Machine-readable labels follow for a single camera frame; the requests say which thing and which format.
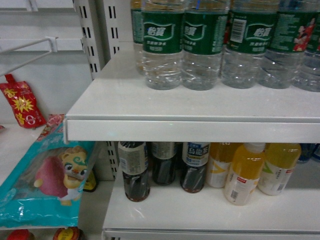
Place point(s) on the white water shelf board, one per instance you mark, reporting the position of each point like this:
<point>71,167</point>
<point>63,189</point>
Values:
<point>118,106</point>

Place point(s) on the white lower shelf board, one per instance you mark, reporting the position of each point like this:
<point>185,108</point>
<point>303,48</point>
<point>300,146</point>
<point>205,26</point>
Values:
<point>169,213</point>

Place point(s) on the water bottle green label left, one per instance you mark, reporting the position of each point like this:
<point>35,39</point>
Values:
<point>162,42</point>

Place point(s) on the water bottle green label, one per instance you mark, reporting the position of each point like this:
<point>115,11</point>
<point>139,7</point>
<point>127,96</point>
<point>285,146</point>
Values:
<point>203,39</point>
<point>162,42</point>

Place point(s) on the white slotted shelf upright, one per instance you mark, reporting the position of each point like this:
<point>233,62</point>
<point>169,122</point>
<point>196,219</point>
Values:
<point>100,40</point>

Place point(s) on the rear partly hidden water bottle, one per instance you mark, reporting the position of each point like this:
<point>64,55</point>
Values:
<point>137,33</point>

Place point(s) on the rear water bottle athletes label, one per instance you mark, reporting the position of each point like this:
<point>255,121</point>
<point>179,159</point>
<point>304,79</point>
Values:
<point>295,22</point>

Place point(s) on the far right water bottle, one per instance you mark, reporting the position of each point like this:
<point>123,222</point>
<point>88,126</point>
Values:
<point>308,77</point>

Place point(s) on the dark oolong tea bottle middle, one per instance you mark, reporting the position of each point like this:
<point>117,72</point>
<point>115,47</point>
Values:
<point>164,162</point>

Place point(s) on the dark oolong tea bottle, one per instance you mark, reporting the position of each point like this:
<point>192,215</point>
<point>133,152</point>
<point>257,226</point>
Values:
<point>133,157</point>
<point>164,162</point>

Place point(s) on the dark oolong tea bottle left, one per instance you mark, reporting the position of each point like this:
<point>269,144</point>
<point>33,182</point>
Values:
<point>133,157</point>

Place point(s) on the suntory oolong tea bottle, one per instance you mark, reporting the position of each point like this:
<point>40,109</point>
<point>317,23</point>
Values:
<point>195,156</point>

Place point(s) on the yellow vitamin drink bottle rear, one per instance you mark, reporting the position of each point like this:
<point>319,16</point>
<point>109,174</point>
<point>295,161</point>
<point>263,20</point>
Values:
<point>220,157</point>

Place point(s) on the yellow vitamin drink bottle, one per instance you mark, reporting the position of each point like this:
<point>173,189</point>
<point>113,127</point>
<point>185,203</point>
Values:
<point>220,157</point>
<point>244,172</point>
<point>280,161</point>

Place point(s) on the yellow vitamin drink bottle front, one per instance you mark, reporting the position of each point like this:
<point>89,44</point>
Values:
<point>244,172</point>

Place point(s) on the yellow vitamin drink bottle right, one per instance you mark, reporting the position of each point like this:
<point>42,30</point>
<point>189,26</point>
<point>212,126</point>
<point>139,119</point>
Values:
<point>280,161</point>

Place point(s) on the red sauce pouch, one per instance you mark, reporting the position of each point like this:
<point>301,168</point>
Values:
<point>23,103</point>

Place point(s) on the white metal display hook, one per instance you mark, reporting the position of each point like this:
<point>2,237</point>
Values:
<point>36,53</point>

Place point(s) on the teal sweet potato noodle bag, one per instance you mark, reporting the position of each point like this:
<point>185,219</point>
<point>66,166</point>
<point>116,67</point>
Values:
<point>46,186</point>

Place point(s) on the red yellow lid jar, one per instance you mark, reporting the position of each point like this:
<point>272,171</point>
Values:
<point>70,233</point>

